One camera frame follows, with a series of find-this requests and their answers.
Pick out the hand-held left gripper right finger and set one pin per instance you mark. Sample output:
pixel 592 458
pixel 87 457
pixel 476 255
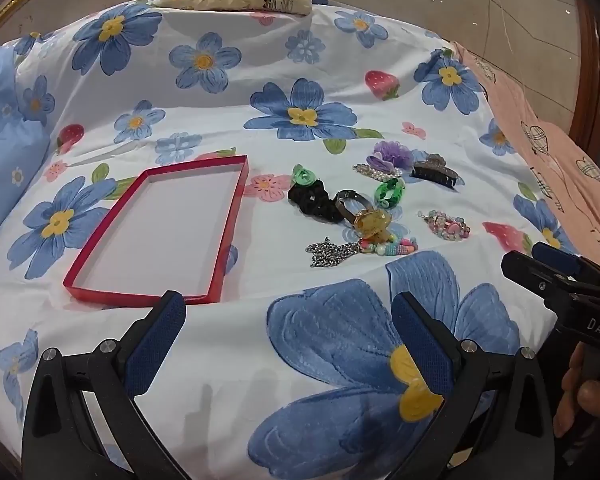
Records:
pixel 425 345

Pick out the black glitter claw clip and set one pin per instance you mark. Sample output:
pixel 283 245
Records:
pixel 435 172

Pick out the pearl hair clip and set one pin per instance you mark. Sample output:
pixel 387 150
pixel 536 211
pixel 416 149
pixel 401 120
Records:
pixel 377 172

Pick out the wooden door frame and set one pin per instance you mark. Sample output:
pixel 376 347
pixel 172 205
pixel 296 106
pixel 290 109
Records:
pixel 597 70

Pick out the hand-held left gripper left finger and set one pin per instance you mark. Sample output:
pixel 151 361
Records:
pixel 155 340

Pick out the black scrunchie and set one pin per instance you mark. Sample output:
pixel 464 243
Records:
pixel 312 202

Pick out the pastel pink hair clips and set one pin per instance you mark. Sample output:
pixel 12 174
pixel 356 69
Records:
pixel 447 225

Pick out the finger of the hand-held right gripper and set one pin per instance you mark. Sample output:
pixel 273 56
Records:
pixel 530 272
pixel 555 256

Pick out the red shallow box tray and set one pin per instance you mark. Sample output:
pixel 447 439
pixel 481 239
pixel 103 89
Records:
pixel 160 225

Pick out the pink patterned sheet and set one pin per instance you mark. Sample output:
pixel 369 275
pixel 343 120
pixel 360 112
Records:
pixel 540 135

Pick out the floral white bedsheet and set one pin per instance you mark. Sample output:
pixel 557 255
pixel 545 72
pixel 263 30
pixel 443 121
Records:
pixel 290 85

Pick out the person's right hand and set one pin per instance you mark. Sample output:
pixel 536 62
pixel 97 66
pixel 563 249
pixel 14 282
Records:
pixel 582 395

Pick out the purple fluffy scrunchie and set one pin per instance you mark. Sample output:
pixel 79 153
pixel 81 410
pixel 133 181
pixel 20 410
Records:
pixel 394 152

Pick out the amber gold hair clip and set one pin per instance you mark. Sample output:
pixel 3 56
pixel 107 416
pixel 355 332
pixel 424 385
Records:
pixel 372 222

